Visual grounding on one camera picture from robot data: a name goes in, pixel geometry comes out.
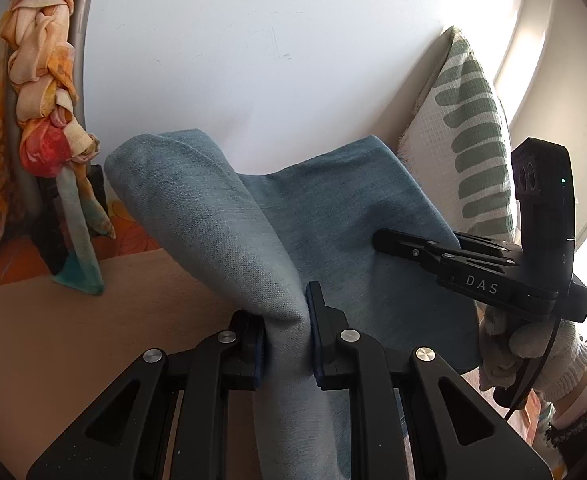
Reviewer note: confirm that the person's right hand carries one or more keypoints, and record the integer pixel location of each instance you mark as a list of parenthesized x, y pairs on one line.
[(553, 355)]

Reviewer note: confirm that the white pillow with green print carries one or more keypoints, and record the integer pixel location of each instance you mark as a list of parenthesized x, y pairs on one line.
[(473, 125)]

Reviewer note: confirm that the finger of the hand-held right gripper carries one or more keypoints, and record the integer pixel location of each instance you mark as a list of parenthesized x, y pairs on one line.
[(483, 242), (398, 244)]

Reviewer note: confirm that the blue denim pants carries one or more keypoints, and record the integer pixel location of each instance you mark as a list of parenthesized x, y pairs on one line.
[(323, 210)]

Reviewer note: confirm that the grey metal pole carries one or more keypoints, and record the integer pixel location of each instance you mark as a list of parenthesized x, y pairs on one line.
[(80, 35)]

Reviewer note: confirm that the orange knotted scarf teal end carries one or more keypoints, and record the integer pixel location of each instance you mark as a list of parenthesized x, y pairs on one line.
[(43, 110)]

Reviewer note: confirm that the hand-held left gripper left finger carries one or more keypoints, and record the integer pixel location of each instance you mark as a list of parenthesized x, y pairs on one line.
[(259, 360)]

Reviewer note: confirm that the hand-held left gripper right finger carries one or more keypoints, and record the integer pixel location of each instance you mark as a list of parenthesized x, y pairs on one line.
[(314, 345)]

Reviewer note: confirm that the person's right forearm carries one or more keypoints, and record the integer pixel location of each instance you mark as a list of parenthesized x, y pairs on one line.
[(583, 410)]

